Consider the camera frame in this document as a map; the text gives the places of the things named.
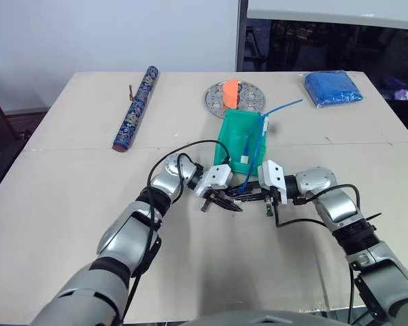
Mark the dark glass partition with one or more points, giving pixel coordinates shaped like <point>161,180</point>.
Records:
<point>333,51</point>

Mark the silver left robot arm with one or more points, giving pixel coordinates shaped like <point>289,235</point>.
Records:
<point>129,237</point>

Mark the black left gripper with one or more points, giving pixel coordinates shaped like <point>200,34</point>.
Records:
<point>207,200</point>

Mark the orange block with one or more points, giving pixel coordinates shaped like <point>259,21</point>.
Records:
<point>230,93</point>

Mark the round perforated metal plate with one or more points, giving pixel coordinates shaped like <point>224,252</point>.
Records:
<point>251,98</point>

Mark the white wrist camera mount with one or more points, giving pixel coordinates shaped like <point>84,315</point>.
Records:
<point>272,175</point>
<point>217,176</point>

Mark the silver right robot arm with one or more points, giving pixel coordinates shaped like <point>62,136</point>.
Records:
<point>340,207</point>

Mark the purple crumpled item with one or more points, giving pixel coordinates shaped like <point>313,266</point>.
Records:
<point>404,94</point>

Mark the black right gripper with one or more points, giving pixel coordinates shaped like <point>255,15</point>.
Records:
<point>269,200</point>

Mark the green plastic bin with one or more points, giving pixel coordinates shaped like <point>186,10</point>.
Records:
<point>236,136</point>

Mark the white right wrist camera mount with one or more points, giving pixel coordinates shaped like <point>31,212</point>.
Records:
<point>272,175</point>

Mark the blue folded cloth in bag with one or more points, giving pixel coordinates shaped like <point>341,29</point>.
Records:
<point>333,89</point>

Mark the blue patterned rolled scroll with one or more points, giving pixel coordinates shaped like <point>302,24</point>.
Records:
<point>136,108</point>

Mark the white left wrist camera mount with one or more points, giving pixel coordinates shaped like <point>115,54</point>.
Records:
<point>217,176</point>

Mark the white coupler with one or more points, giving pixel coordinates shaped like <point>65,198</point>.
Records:
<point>266,123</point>

